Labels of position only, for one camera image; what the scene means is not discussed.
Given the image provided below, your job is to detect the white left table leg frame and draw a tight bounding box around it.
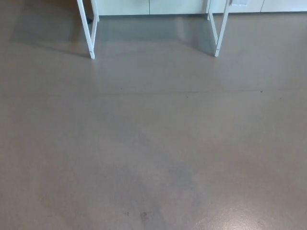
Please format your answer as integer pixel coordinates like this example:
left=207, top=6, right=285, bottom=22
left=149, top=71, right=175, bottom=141
left=76, top=0, right=100, bottom=59

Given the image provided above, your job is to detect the white right table leg frame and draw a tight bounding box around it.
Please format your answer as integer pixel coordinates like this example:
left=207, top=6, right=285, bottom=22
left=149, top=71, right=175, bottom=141
left=206, top=0, right=233, bottom=58

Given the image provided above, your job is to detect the white table leg frame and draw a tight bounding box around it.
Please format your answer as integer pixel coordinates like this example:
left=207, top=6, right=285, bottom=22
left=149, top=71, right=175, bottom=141
left=76, top=0, right=100, bottom=59
left=206, top=0, right=233, bottom=58

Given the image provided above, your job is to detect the white cabinet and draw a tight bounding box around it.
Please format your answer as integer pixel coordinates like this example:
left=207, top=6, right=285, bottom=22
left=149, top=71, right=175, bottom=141
left=92, top=0, right=307, bottom=16

